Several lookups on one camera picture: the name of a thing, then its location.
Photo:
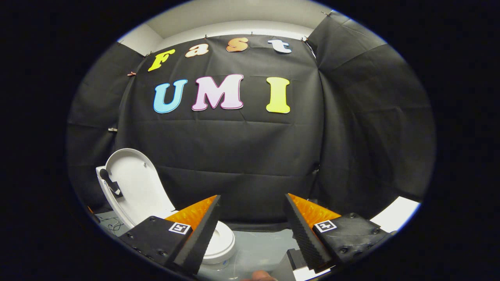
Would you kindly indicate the white toilet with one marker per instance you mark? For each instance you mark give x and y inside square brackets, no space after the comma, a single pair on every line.
[220,242]

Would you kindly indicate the white flat panel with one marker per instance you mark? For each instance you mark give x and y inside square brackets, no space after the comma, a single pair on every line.
[396,214]

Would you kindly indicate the black backdrop cloth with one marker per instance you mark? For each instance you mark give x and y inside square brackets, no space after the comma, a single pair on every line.
[242,156]

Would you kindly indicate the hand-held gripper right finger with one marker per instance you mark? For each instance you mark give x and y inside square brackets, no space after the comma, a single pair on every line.
[302,238]

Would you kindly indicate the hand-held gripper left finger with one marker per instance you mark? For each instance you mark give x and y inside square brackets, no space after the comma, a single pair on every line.
[203,234]

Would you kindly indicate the white toilet lid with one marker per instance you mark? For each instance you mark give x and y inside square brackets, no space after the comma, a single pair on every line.
[136,187]

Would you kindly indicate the black plastic stand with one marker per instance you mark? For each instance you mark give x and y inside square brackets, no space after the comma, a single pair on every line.
[293,259]

